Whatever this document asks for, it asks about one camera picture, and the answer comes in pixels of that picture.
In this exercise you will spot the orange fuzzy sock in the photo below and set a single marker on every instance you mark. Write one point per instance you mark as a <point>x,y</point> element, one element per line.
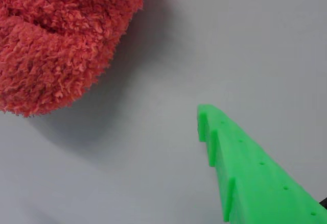
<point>58,45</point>

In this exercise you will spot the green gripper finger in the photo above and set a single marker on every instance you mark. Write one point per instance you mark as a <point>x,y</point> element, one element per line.
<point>258,183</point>

